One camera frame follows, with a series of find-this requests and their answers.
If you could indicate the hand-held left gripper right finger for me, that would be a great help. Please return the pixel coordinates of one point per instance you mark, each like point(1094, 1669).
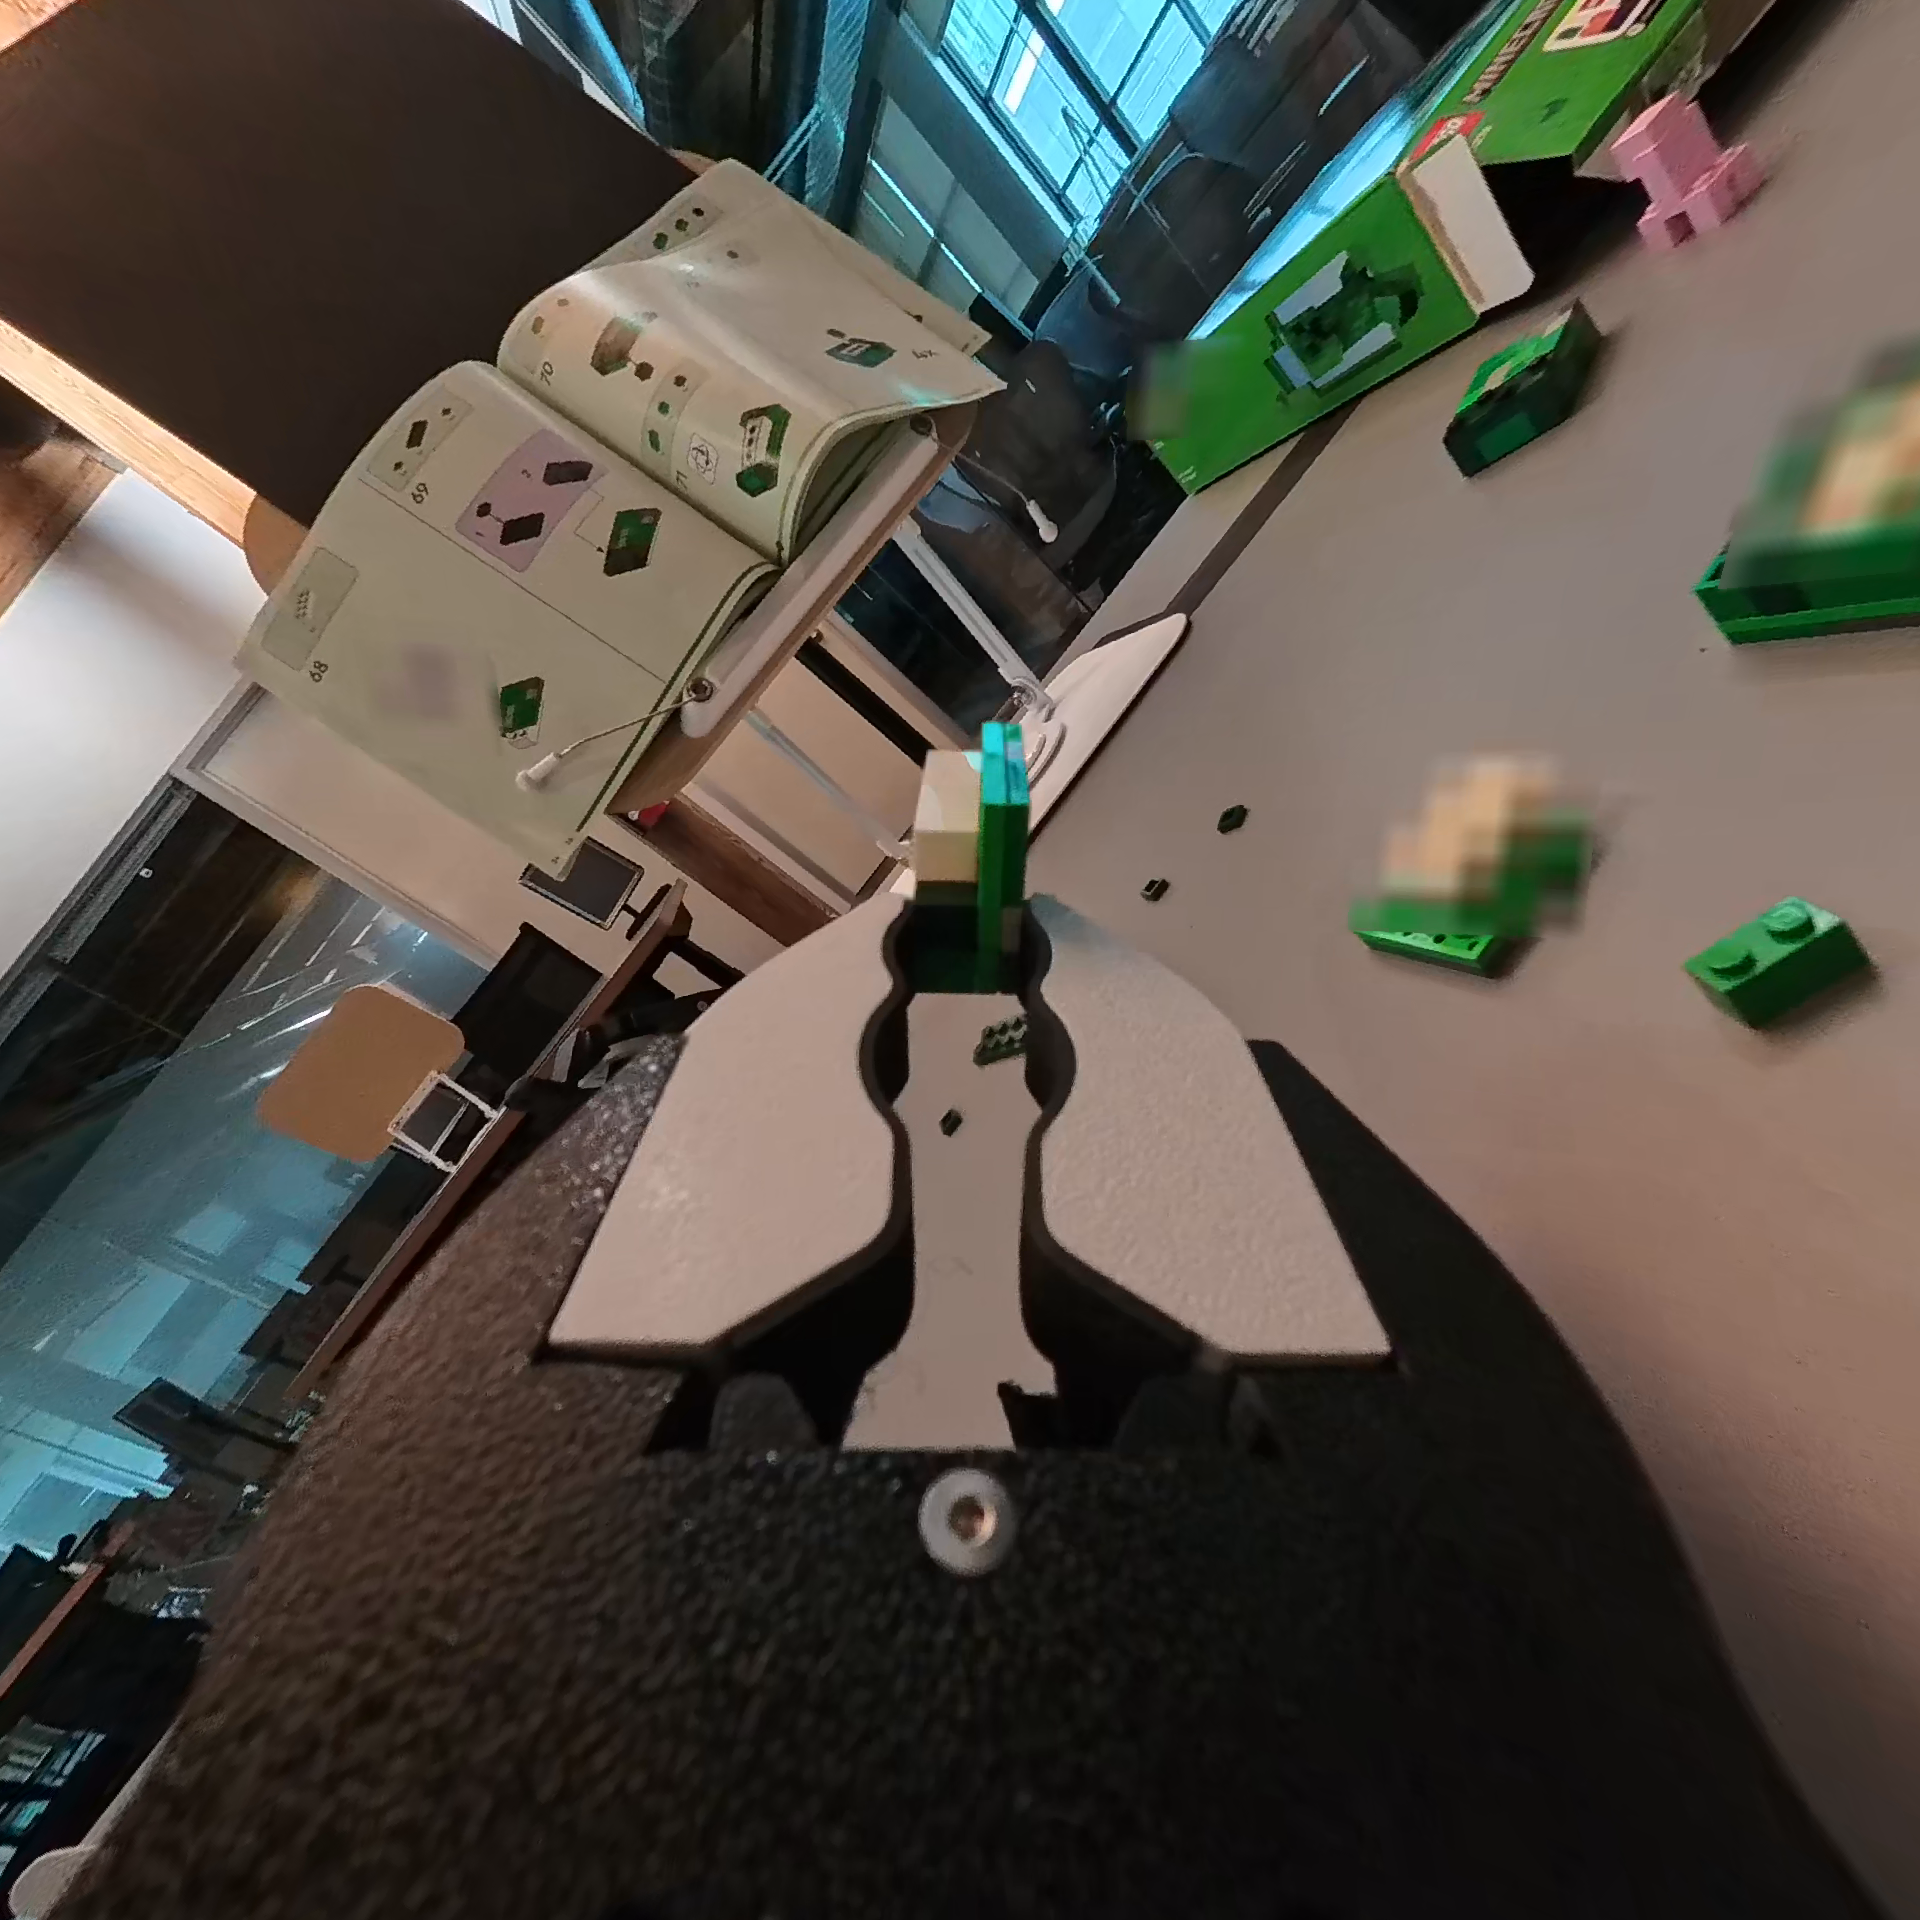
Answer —
point(1204, 1188)

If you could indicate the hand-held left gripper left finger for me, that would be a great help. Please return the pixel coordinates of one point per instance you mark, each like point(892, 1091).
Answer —
point(725, 1188)

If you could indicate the green lego assembly white brick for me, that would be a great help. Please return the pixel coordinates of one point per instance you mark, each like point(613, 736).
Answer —
point(1002, 852)

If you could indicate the bright green lego brick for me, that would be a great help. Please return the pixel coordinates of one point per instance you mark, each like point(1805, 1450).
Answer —
point(1778, 961)

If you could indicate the dark green lego plate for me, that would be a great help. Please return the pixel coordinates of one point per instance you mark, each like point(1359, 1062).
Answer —
point(1002, 1038)

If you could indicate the scattered dark green lego pieces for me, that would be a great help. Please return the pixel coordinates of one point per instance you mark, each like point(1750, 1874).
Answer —
point(1233, 821)

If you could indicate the open lego instruction booklet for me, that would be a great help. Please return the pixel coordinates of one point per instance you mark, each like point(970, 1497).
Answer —
point(603, 453)

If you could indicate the pink lego pig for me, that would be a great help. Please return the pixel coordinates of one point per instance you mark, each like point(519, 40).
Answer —
point(1682, 165)

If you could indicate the opened green lego box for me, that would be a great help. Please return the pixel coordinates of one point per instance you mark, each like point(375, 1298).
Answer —
point(1546, 80)

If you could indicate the tan rounded board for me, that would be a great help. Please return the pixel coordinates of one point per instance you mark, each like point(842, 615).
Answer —
point(354, 1069)

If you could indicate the book stand with white base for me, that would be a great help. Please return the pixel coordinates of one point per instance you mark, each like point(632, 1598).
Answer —
point(1110, 695)

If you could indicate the dark panel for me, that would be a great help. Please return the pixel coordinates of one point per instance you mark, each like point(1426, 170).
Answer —
point(298, 225)

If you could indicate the white frame stand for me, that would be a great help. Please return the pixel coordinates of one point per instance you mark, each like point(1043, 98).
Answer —
point(442, 1115)

